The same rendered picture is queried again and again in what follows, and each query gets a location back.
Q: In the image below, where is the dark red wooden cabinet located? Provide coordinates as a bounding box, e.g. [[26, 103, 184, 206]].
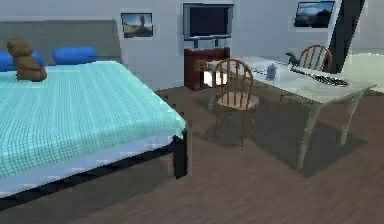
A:
[[183, 46, 231, 92]]

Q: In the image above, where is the brown wooden spindle chair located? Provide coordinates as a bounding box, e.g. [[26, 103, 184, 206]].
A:
[[298, 44, 333, 73], [211, 58, 260, 149]]

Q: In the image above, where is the small blue bottle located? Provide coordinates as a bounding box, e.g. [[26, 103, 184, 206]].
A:
[[265, 63, 278, 82]]

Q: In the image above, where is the grey television set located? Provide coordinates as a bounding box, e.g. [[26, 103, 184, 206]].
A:
[[182, 3, 235, 50]]

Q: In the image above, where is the framed landscape picture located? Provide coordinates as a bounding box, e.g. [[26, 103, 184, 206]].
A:
[[120, 12, 154, 39]]

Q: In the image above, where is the bed with turquoise cover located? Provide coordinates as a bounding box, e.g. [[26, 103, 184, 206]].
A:
[[0, 19, 189, 211]]

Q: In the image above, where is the dark horse statuette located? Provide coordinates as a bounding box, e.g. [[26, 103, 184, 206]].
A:
[[285, 51, 302, 69]]

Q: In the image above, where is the pale white table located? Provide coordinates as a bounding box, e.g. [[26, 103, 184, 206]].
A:
[[205, 55, 378, 172]]

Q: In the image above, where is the blue pillow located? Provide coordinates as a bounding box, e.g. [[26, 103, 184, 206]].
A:
[[0, 49, 46, 73], [51, 46, 98, 66]]

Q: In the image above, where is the black keyboard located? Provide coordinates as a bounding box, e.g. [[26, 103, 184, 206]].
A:
[[290, 67, 350, 87]]

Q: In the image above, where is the framed mountain picture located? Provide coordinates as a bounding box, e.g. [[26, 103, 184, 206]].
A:
[[293, 0, 336, 29]]

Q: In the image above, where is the brown teddy bear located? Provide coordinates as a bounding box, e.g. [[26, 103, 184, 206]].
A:
[[6, 37, 48, 83]]

